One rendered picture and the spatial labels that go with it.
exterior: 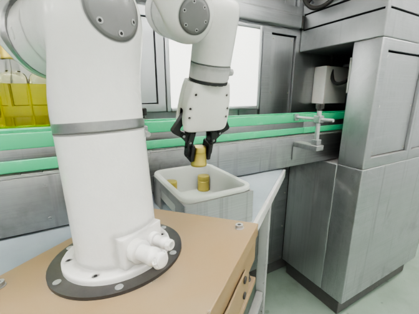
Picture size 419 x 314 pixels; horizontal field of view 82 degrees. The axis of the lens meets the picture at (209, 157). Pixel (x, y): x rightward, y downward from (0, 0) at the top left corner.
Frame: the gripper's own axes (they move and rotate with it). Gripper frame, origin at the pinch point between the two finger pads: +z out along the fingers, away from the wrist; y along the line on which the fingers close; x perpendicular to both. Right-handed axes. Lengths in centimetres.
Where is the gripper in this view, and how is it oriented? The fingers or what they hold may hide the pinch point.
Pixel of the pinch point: (198, 149)
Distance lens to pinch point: 53.7
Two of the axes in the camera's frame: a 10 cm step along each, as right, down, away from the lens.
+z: -1.4, 8.7, 4.7
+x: 4.7, 4.8, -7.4
